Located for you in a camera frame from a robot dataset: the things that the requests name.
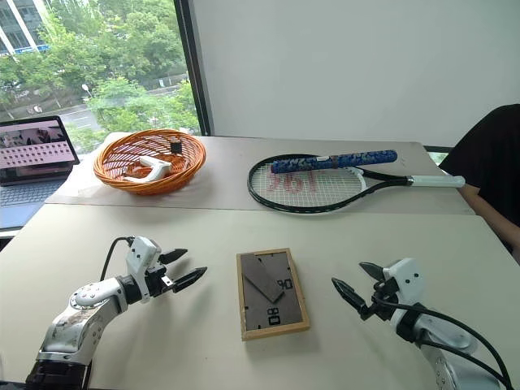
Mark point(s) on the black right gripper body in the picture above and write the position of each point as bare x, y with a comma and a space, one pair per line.
382, 302

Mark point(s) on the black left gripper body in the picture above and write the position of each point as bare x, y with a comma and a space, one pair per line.
156, 282

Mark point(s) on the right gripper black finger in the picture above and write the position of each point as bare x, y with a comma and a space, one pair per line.
373, 270
348, 293

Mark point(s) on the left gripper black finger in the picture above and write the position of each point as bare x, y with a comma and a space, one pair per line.
189, 278
174, 255

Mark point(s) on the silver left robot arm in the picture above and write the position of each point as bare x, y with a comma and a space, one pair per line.
77, 321

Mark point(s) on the person bare forearm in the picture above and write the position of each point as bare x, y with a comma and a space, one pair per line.
487, 211

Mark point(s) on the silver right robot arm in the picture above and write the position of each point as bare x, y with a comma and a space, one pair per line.
443, 349

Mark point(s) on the orange woven basket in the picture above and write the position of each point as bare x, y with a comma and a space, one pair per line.
142, 189

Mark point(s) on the black tennis racket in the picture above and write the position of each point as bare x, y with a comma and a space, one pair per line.
434, 181

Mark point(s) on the small black clip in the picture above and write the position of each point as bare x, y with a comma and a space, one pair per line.
176, 147

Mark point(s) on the blue patterned grip roll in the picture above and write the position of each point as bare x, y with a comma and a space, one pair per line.
365, 157

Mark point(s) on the grey laptop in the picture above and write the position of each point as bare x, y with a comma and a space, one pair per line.
24, 195

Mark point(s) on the person in black shirt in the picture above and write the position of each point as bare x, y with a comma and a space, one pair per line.
491, 150

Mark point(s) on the building outside window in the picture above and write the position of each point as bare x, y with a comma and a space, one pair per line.
20, 28

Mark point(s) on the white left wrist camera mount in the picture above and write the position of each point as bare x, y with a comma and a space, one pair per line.
140, 254

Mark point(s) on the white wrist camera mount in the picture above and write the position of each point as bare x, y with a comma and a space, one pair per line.
406, 280
140, 254

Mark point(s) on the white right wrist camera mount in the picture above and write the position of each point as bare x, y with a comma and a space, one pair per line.
406, 280

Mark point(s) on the wooden picture frame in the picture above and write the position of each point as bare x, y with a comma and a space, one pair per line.
264, 308

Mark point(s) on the black window frame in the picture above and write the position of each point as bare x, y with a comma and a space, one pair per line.
195, 73

